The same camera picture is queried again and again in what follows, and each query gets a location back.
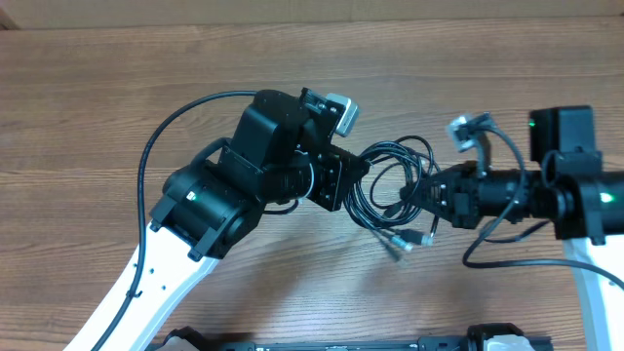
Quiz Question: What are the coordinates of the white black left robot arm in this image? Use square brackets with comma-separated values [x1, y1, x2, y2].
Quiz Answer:
[69, 89, 369, 350]

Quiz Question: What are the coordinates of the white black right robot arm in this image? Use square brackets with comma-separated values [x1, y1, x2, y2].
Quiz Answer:
[400, 105, 623, 350]

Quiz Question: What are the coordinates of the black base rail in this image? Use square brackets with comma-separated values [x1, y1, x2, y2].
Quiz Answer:
[146, 323, 555, 351]

